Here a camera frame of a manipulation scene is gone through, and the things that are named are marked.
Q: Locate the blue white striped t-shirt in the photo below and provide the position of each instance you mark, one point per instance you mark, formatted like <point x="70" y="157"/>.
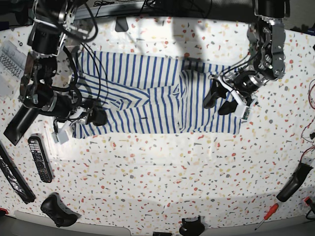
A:
<point x="150" y="95"/>

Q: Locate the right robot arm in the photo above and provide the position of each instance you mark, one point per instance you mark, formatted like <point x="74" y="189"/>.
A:
<point x="53" y="23"/>

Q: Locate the black game controller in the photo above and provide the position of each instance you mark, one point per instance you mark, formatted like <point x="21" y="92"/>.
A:
<point x="53" y="210"/>

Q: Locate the black curved handle part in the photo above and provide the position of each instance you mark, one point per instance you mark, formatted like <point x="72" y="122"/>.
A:
<point x="295" y="182"/>

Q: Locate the clear plastic screw box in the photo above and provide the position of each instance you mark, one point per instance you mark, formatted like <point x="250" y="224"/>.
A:
<point x="12" y="66"/>

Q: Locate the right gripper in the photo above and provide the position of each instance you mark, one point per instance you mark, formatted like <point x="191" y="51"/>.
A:
<point x="86" y="113"/>

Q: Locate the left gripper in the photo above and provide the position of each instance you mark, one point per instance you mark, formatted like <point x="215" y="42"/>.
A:
<point x="237" y="93"/>

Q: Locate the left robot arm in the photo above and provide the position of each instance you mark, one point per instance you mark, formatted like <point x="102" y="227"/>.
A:
<point x="267" y="38"/>

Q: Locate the black tv remote control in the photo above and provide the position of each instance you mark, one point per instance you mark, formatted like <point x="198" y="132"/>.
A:
<point x="41" y="161"/>

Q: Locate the red handled screwdriver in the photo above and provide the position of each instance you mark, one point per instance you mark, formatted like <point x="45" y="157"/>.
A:
<point x="271" y="211"/>

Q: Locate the black round mount bottom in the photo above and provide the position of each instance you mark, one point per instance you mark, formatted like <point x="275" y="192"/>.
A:
<point x="191" y="227"/>

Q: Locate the long black bar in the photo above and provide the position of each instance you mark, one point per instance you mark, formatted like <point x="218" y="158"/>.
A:
<point x="15" y="178"/>

